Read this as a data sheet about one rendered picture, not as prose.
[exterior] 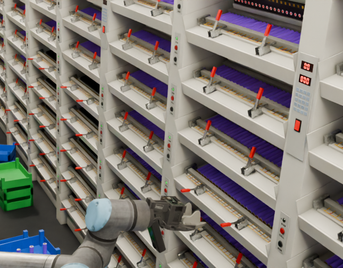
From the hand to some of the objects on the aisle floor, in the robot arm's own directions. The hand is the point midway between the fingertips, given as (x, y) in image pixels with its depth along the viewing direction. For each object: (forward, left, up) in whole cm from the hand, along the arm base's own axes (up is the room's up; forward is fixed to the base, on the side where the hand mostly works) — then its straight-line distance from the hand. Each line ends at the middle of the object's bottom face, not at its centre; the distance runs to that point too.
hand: (198, 222), depth 180 cm
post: (+22, -22, -99) cm, 104 cm away
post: (+29, +118, -95) cm, 154 cm away
